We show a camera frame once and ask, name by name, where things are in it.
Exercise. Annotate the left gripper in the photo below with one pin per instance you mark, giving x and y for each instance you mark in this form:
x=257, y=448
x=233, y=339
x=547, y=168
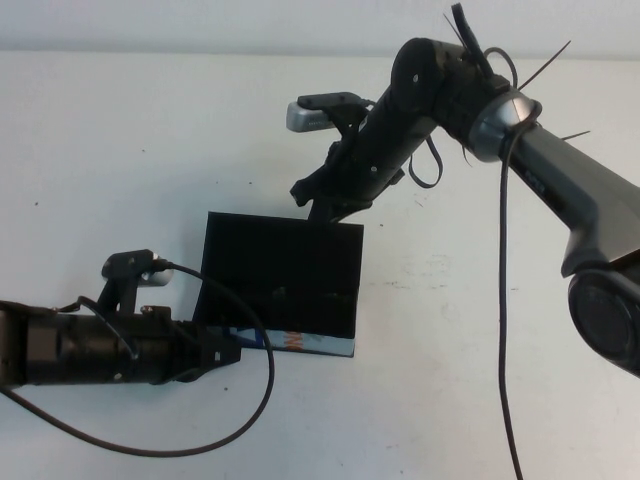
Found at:
x=175, y=350

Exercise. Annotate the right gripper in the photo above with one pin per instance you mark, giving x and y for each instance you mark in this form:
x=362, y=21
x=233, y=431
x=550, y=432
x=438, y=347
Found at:
x=360, y=175

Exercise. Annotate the black glasses case printed side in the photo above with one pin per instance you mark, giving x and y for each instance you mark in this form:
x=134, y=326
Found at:
x=280, y=260

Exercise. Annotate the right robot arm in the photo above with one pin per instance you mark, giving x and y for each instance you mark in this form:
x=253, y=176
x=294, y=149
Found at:
x=550, y=165

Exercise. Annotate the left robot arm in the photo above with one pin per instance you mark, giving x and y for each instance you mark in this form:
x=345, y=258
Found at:
x=65, y=350

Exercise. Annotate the black zip tie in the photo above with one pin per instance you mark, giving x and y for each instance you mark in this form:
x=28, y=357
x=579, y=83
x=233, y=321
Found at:
x=457, y=32
x=547, y=62

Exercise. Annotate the right camera mount bracket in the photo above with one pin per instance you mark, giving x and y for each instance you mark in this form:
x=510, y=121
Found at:
x=345, y=122

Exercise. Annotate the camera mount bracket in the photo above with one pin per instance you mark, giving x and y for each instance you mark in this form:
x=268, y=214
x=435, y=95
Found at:
x=345, y=122
x=117, y=295

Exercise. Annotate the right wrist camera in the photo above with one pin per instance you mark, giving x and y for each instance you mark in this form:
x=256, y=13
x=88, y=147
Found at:
x=305, y=117

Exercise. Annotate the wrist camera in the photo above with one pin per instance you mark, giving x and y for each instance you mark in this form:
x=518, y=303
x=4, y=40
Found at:
x=305, y=117
x=155, y=279

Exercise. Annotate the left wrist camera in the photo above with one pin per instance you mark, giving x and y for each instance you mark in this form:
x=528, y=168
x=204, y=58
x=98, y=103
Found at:
x=155, y=279

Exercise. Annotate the left camera mount bracket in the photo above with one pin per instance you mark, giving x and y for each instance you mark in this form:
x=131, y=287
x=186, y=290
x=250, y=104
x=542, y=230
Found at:
x=117, y=295

